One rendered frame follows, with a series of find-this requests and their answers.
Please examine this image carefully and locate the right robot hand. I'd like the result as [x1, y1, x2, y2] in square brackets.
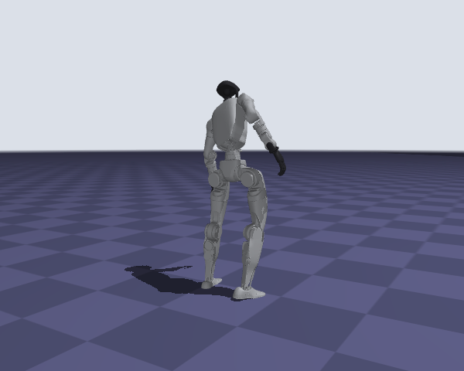
[266, 142, 286, 176]

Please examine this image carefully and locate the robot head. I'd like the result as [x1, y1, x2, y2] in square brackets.
[217, 80, 240, 102]

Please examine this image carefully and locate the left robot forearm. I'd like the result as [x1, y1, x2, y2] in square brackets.
[204, 158, 217, 174]

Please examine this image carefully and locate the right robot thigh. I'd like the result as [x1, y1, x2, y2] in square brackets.
[239, 166, 268, 241]

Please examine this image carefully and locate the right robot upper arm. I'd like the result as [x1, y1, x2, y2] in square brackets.
[237, 93, 259, 124]

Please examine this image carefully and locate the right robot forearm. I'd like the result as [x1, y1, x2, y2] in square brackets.
[253, 109, 276, 150]

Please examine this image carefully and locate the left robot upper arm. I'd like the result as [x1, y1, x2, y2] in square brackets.
[203, 118, 217, 161]

